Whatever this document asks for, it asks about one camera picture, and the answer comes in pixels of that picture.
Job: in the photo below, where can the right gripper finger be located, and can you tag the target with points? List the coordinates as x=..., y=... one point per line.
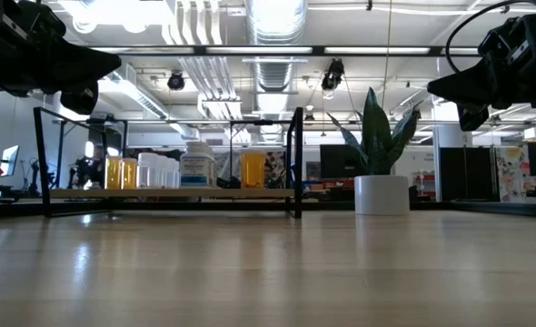
x=468, y=84

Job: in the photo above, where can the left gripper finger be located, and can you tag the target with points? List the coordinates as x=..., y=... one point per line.
x=86, y=66

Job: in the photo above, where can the small orange pill bottle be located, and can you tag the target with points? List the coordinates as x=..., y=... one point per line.
x=113, y=172
x=130, y=175

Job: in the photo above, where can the white medicine bottle blue label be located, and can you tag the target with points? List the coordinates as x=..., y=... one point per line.
x=196, y=165

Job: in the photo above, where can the large orange pill bottle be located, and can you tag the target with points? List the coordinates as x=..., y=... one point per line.
x=253, y=170

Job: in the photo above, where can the black background robot arm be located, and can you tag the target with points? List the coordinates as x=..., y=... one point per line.
x=88, y=170

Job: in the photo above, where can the black ceiling spotlight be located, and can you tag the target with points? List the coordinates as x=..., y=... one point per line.
x=333, y=75
x=175, y=82

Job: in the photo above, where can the bright computer monitor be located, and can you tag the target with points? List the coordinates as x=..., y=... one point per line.
x=10, y=159

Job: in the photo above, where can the floral pattern poster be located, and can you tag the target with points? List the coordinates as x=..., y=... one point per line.
x=513, y=172

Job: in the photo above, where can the green snake plant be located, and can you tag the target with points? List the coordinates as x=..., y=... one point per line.
x=377, y=136

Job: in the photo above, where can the white round plant pot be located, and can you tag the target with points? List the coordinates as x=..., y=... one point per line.
x=381, y=195

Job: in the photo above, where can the black background monitor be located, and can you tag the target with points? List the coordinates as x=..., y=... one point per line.
x=340, y=161

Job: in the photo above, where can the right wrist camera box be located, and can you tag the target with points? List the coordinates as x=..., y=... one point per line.
x=495, y=44

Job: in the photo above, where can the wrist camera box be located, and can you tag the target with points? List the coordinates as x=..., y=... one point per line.
x=45, y=20
x=495, y=44

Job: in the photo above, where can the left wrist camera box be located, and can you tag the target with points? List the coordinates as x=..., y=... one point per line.
x=45, y=20

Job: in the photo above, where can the black aluminium table frame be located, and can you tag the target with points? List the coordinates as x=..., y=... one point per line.
x=424, y=206

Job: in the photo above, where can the wooden shelf black frame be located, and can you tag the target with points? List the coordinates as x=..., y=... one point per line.
x=159, y=193

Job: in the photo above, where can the silver ceiling air duct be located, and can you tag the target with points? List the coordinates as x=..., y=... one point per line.
x=274, y=22

